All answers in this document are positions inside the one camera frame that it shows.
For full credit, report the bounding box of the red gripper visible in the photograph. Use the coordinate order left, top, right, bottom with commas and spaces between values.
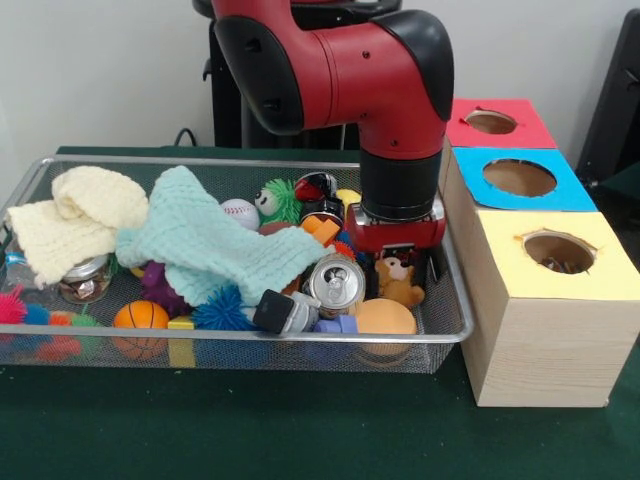
346, 198, 448, 289

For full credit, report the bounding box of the small brown teddy bear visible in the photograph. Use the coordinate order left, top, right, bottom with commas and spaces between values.
375, 257, 427, 309

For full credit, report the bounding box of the multicolour cartoon print cloth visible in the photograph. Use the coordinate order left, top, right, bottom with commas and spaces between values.
540, 256, 591, 275

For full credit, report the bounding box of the mint green cloth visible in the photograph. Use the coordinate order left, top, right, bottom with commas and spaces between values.
115, 165, 333, 307

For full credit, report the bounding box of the cream yellow cloth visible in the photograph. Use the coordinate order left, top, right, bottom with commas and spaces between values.
5, 165, 151, 288

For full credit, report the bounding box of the wooden box with three holes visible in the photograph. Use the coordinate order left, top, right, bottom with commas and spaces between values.
440, 97, 640, 409

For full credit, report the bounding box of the shallow clear mesh bin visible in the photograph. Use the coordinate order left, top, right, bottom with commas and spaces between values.
0, 153, 477, 376

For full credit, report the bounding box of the peach orange ball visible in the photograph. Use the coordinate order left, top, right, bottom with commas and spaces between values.
355, 298, 419, 341

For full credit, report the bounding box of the silver drinks can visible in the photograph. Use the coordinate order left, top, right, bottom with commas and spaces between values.
303, 253, 368, 320

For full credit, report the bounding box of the yellow ball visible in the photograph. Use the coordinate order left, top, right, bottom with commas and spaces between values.
335, 188, 363, 212

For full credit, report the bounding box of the orange plastic toy brick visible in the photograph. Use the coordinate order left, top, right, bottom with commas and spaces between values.
300, 213, 343, 248

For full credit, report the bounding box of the green spiky ball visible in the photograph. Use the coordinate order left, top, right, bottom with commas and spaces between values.
254, 178, 304, 226

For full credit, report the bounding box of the white toy baseball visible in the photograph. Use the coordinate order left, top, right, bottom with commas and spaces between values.
221, 198, 261, 232

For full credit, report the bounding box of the black chair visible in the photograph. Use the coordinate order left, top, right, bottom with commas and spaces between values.
580, 8, 640, 191

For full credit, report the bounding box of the orange toy basketball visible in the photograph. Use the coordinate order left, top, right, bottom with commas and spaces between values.
113, 301, 171, 359

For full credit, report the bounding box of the pink spiky ball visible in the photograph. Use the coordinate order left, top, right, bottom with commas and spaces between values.
0, 288, 33, 326

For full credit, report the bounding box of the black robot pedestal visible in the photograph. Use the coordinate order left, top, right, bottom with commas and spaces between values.
203, 18, 363, 151

